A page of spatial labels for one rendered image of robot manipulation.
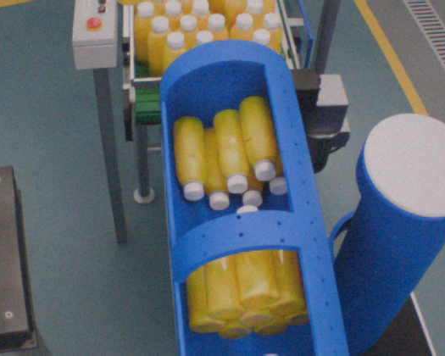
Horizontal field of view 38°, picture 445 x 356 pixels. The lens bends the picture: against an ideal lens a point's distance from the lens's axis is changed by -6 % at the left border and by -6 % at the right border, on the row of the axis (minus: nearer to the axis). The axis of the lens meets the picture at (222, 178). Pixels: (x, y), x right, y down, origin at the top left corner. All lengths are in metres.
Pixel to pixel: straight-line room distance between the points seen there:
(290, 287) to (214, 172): 0.35
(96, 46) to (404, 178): 0.76
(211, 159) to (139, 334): 1.05
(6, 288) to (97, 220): 1.35
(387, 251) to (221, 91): 0.52
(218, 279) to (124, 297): 1.25
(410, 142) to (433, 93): 1.64
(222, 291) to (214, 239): 0.10
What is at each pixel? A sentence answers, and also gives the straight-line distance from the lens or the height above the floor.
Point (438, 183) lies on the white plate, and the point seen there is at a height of 1.04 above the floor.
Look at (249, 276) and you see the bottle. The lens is 1.12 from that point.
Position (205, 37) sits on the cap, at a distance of 1.58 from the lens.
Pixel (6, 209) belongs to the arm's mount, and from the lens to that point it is 1.30.
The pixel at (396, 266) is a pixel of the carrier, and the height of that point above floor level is 0.81.
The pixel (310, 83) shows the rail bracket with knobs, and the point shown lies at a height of 1.00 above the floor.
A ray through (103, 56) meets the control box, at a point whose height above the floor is 1.04.
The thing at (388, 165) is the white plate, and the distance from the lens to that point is 1.46.
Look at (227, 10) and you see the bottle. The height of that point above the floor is 1.02.
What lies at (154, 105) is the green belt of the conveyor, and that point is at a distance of 1.67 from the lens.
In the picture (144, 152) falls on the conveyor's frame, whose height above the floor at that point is 0.30.
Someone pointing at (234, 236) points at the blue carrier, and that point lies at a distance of 1.08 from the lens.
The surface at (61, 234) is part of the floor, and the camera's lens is 2.53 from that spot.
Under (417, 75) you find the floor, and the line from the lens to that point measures 3.20.
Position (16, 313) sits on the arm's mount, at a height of 1.10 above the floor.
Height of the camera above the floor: 2.17
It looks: 55 degrees down
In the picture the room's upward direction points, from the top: 6 degrees clockwise
